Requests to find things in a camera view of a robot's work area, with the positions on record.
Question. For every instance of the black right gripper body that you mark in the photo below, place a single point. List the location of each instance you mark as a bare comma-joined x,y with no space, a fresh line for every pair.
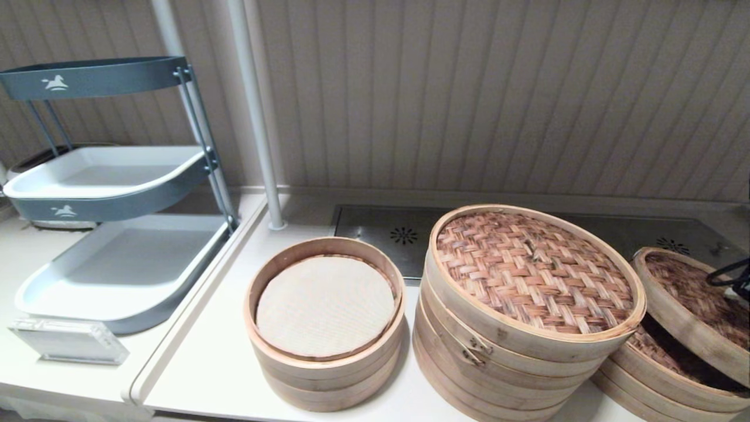
744,292

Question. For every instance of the dark woven bamboo steamer lid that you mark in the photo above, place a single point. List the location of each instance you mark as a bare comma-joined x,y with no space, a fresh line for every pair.
691,293

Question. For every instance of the light woven bamboo steamer lid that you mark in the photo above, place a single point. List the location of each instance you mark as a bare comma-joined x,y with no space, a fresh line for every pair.
527,269

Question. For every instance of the beige cloth steamer liner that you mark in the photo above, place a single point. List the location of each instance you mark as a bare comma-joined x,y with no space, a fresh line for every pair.
325,308

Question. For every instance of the thick white pole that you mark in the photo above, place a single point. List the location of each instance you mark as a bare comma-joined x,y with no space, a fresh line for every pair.
258,129

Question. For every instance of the white-lined grey rack tray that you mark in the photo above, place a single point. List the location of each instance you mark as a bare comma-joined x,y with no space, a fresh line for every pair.
105,176
129,264

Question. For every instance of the thin white pole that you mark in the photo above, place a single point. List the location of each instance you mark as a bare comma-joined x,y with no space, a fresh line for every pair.
167,29

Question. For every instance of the clear acrylic warning sign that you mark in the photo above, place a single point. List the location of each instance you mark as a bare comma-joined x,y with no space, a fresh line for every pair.
64,343

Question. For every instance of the dark grey tiered rack frame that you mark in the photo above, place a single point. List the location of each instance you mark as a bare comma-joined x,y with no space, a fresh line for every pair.
105,76

